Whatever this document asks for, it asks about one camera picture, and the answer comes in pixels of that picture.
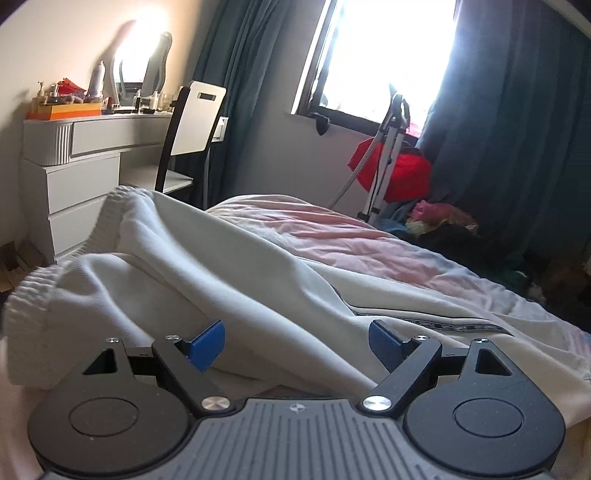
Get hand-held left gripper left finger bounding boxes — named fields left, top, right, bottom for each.
left=82, top=319, right=235, bottom=415

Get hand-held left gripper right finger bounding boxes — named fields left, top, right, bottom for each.
left=361, top=319, right=513, bottom=413

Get white sweatpants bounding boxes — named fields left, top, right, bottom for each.
left=2, top=186, right=591, bottom=425

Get pile of clothes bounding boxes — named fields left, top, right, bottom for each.
left=383, top=198, right=591, bottom=319

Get bed with pink sheet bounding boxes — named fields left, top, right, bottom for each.
left=0, top=194, right=591, bottom=480

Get white vanity dresser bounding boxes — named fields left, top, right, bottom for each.
left=21, top=112, right=178, bottom=266

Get garment steamer stand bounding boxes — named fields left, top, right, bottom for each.
left=325, top=83, right=413, bottom=225

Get dark teal curtain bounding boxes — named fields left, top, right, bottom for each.
left=416, top=0, right=591, bottom=278
left=189, top=0, right=333, bottom=210

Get orange box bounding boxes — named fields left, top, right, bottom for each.
left=26, top=102, right=102, bottom=121

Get vanity mirror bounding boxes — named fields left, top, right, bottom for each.
left=113, top=32, right=172, bottom=104

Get white spray bottle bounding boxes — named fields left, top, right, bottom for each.
left=88, top=61, right=106, bottom=100

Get window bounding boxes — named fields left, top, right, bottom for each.
left=291, top=0, right=467, bottom=134

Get white chair with black frame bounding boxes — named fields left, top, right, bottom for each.
left=154, top=80, right=228, bottom=208

